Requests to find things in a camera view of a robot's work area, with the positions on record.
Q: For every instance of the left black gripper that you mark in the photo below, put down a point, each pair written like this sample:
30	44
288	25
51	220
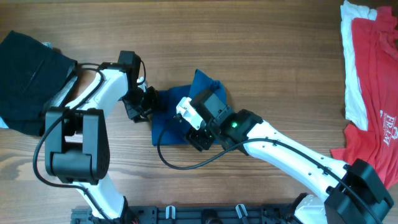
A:
149	101

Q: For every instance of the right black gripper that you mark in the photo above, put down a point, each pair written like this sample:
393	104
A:
197	137

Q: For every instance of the blue t-shirt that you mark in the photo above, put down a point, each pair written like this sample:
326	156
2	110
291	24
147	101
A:
169	100

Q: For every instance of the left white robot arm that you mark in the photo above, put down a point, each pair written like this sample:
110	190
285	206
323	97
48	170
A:
76	140

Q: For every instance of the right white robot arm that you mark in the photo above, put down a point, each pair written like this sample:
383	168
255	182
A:
341	193

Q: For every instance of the grey folded garment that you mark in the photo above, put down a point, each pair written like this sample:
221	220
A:
61	97

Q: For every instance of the black folded garment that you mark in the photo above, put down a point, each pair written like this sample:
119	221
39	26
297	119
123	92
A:
31	75

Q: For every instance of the white garment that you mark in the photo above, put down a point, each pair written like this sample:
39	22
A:
355	110

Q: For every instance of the red t-shirt with print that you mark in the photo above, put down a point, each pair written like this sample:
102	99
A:
376	63

